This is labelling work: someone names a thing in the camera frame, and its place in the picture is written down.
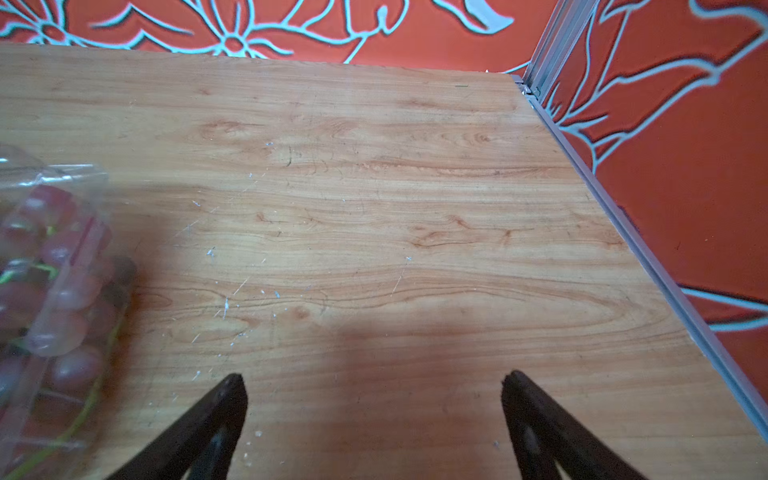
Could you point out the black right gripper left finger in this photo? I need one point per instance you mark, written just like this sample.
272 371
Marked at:
198 445

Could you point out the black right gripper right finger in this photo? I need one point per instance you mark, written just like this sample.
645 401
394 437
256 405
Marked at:
549 442

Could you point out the clear box of grapes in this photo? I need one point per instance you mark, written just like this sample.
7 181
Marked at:
65 289

